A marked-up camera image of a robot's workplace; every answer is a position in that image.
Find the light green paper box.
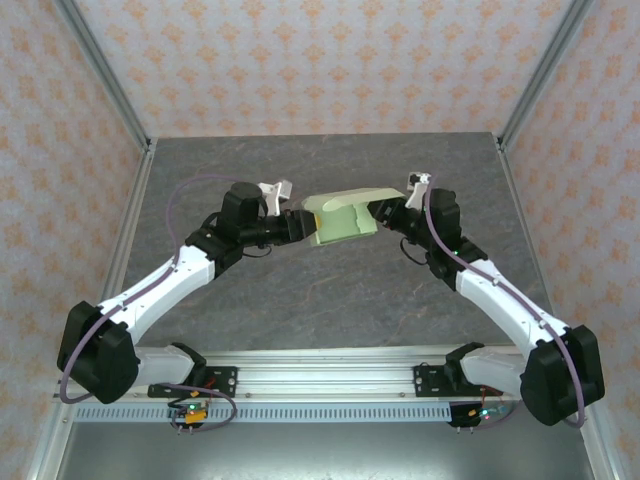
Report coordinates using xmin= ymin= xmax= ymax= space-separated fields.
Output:
xmin=301 ymin=186 xmax=407 ymax=248

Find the aluminium mounting beam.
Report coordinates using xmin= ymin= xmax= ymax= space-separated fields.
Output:
xmin=52 ymin=349 xmax=599 ymax=401

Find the grey metal sheet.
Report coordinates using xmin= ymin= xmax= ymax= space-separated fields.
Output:
xmin=54 ymin=419 xmax=596 ymax=480

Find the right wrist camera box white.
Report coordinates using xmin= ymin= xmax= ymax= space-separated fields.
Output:
xmin=407 ymin=172 xmax=432 ymax=209

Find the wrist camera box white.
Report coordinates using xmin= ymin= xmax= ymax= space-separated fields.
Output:
xmin=407 ymin=172 xmax=432 ymax=209
xmin=258 ymin=179 xmax=294 ymax=217

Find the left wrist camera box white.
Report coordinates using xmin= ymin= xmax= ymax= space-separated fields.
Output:
xmin=258 ymin=179 xmax=294 ymax=217

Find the aluminium table side rail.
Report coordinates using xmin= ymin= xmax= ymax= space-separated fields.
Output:
xmin=97 ymin=139 xmax=159 ymax=311
xmin=494 ymin=134 xmax=574 ymax=361

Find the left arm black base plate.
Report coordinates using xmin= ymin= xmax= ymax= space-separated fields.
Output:
xmin=147 ymin=366 xmax=239 ymax=400

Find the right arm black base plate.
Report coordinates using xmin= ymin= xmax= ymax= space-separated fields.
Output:
xmin=412 ymin=364 xmax=501 ymax=399

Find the aluminium frame post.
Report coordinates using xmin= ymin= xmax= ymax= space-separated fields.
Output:
xmin=52 ymin=0 xmax=154 ymax=154
xmin=497 ymin=0 xmax=596 ymax=151

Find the slotted grey cable duct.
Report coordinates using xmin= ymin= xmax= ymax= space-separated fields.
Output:
xmin=74 ymin=403 xmax=454 ymax=424

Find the aluminium lower frame bar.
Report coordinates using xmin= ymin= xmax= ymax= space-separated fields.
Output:
xmin=27 ymin=399 xmax=76 ymax=480
xmin=572 ymin=399 xmax=621 ymax=480

